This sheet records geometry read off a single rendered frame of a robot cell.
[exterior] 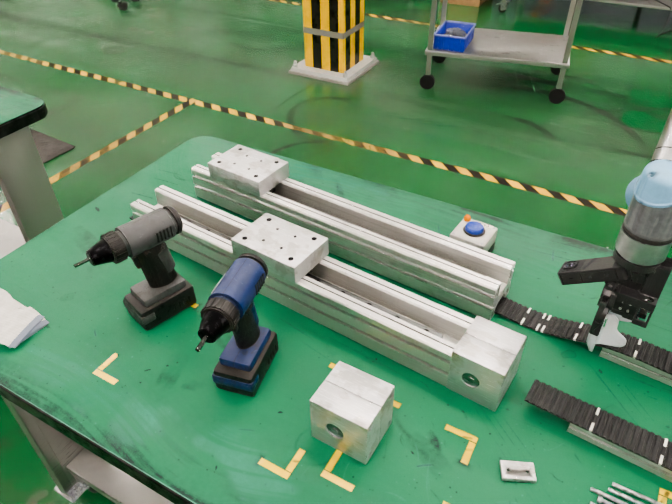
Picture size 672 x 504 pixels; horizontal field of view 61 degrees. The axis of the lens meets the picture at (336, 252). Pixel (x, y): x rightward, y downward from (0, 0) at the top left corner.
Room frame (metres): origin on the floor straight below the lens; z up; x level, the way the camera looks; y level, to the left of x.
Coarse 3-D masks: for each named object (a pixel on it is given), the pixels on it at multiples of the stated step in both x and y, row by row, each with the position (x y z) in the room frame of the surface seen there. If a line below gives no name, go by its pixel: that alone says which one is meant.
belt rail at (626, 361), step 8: (600, 352) 0.68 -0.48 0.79; (608, 352) 0.68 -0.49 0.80; (616, 352) 0.67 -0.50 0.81; (616, 360) 0.67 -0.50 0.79; (624, 360) 0.67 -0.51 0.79; (632, 360) 0.65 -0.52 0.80; (632, 368) 0.65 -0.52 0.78; (640, 368) 0.64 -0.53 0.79; (648, 368) 0.64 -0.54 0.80; (656, 368) 0.63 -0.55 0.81; (648, 376) 0.64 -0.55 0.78; (656, 376) 0.63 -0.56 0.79; (664, 376) 0.63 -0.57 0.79
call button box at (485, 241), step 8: (464, 224) 1.01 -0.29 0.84; (456, 232) 0.99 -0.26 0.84; (464, 232) 0.98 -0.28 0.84; (488, 232) 0.98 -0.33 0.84; (496, 232) 0.99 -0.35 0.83; (464, 240) 0.96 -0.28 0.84; (472, 240) 0.96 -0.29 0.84; (480, 240) 0.96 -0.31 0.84; (488, 240) 0.96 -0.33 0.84; (480, 248) 0.94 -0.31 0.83; (488, 248) 0.96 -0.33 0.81
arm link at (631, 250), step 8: (624, 232) 0.70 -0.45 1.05; (616, 240) 0.72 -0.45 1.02; (624, 240) 0.69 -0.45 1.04; (632, 240) 0.68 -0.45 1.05; (616, 248) 0.70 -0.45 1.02; (624, 248) 0.69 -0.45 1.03; (632, 248) 0.68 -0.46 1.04; (640, 248) 0.67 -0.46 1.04; (648, 248) 0.67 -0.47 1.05; (656, 248) 0.66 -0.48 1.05; (664, 248) 0.67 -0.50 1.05; (624, 256) 0.68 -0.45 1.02; (632, 256) 0.67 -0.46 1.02; (640, 256) 0.67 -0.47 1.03; (648, 256) 0.66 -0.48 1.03; (656, 256) 0.66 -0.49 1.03; (664, 256) 0.67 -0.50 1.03; (640, 264) 0.67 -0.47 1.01; (648, 264) 0.66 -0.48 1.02; (656, 264) 0.67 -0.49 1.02
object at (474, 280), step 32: (224, 192) 1.17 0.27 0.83; (288, 192) 1.15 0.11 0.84; (320, 192) 1.11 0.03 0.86; (320, 224) 1.01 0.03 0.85; (352, 224) 0.99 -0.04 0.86; (384, 224) 1.00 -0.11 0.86; (352, 256) 0.96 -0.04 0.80; (384, 256) 0.91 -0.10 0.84; (416, 256) 0.88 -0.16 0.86; (448, 256) 0.91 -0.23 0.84; (480, 256) 0.87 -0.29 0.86; (416, 288) 0.87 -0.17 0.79; (448, 288) 0.83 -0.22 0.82; (480, 288) 0.79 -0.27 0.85
